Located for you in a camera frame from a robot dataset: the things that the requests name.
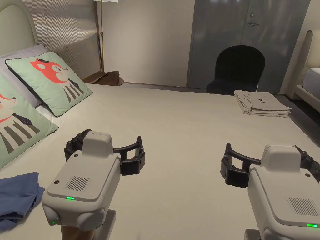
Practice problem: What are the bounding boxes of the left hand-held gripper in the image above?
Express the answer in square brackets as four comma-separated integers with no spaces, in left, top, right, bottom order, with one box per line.
[41,129,146,240]

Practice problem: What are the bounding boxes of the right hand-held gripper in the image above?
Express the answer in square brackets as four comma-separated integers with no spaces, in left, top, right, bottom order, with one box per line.
[220,142,320,240]

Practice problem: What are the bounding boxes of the person's left hand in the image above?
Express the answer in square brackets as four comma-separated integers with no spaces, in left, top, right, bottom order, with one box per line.
[61,225,96,240]

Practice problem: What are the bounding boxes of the folded beige cloth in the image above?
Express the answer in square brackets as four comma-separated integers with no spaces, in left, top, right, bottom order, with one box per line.
[234,89,292,118]

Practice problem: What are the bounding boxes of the brown bedside table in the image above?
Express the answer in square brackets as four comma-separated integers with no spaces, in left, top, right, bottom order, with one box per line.
[81,71,124,87]

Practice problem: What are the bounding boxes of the bed with beige sheet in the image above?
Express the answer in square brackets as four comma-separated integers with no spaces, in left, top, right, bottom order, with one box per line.
[0,81,320,240]

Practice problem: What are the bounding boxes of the green fox print cushion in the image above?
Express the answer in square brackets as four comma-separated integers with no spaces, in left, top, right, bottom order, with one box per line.
[0,72,59,171]
[5,52,94,118]

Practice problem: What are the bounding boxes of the blue garment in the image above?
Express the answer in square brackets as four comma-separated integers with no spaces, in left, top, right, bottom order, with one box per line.
[0,171,46,232]

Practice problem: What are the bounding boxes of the black upholstered chair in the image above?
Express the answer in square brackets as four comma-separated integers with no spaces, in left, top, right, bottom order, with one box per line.
[205,45,266,96]

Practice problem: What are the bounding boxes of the brass floor lamp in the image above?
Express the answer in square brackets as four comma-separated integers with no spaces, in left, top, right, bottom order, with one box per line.
[96,0,119,73]

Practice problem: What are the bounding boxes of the pale lavender pillow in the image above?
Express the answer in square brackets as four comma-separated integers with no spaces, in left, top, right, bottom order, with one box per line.
[0,43,48,108]

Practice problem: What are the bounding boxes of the grey metal door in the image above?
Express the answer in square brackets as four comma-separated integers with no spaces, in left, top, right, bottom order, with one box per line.
[186,0,312,96]

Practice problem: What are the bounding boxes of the padded cream headboard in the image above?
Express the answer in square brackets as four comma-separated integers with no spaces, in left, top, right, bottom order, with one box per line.
[0,0,41,57]

